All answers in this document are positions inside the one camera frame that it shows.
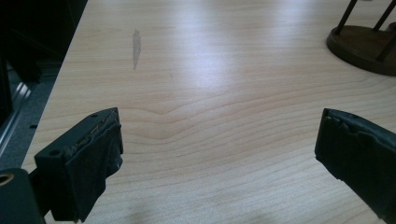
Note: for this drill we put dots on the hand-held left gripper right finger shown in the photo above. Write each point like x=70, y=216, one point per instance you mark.
x=358, y=155

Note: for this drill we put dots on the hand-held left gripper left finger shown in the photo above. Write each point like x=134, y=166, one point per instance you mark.
x=81, y=161

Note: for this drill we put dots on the dark wooden double cup holder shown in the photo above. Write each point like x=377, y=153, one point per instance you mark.
x=358, y=43

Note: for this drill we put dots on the aluminium floor rail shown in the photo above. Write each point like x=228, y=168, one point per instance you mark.
x=15, y=105

